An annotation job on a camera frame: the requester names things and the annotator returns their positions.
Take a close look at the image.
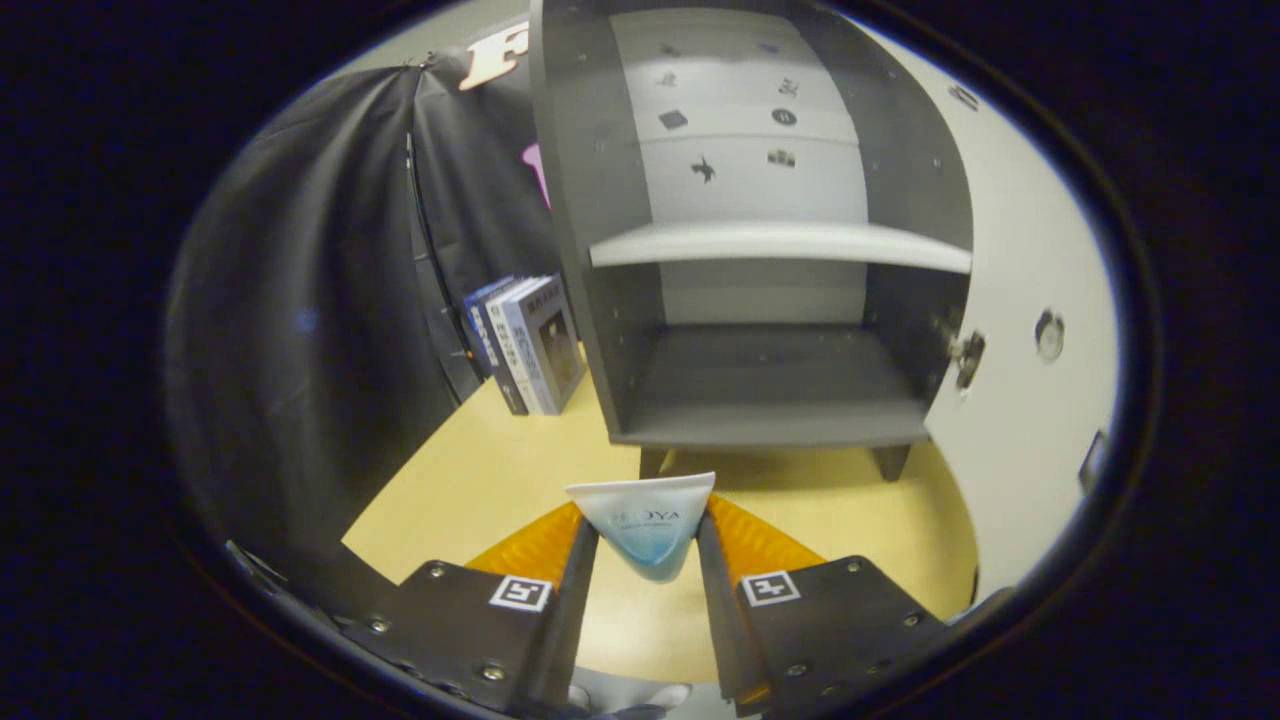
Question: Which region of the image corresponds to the dark grey cabinet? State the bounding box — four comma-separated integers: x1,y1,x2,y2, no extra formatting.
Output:
528,0,976,483

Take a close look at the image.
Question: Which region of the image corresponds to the white and blue tube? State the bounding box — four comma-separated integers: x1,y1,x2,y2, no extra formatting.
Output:
565,472,717,584

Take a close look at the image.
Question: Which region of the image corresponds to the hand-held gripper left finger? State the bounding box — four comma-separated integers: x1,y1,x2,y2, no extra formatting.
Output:
335,500,601,716

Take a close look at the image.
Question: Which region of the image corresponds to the metal cabinet hinge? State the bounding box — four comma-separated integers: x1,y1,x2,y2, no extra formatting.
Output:
940,320,988,391

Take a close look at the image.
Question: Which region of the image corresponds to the grey cover book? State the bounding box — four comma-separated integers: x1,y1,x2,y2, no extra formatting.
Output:
500,275,588,416

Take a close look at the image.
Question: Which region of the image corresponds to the black backdrop cloth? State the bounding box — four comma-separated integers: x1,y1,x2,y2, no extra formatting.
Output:
165,20,561,601

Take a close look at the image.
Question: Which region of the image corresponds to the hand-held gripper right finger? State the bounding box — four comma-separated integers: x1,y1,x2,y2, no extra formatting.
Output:
695,493,951,713

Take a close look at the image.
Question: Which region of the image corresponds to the light grey cabinet shelf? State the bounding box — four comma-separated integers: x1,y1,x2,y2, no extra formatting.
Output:
588,220,973,276

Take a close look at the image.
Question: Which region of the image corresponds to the blue spine book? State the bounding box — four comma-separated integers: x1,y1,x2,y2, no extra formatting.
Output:
462,278,531,416

